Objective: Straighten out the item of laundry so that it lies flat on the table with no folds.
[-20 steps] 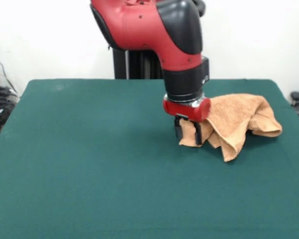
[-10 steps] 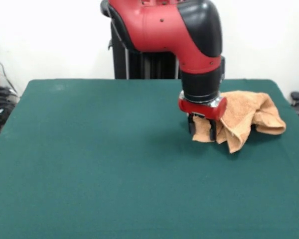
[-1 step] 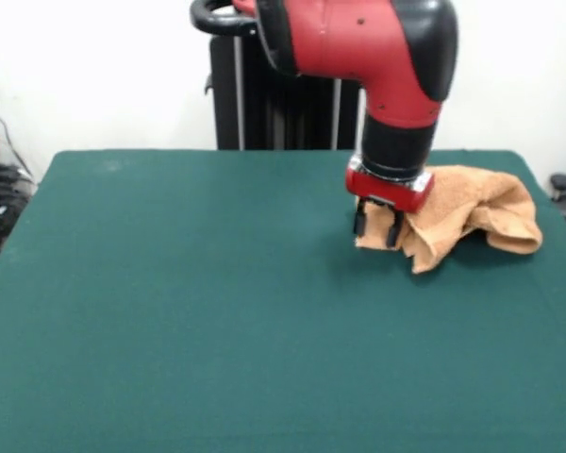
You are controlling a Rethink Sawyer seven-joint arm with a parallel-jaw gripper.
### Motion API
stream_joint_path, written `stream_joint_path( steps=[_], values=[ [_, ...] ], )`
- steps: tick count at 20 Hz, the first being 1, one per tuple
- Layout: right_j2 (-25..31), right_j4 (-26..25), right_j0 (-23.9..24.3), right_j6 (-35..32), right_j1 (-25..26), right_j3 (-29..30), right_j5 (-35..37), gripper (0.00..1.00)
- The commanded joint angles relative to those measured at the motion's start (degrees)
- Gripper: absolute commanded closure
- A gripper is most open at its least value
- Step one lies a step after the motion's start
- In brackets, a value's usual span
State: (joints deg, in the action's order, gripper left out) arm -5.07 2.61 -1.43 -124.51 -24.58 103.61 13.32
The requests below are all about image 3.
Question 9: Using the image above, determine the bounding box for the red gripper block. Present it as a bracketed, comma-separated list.
[344, 155, 436, 247]

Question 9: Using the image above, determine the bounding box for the orange terry towel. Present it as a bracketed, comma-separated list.
[353, 164, 543, 275]

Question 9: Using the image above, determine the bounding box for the dark green table cloth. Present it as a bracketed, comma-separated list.
[0, 148, 566, 453]

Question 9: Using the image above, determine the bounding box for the black robot pedestal with handle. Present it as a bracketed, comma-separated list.
[191, 0, 370, 151]

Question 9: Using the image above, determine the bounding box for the black cable bundle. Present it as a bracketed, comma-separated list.
[0, 162, 39, 256]

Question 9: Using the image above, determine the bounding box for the thin grey wall cable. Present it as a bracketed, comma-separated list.
[0, 89, 33, 178]

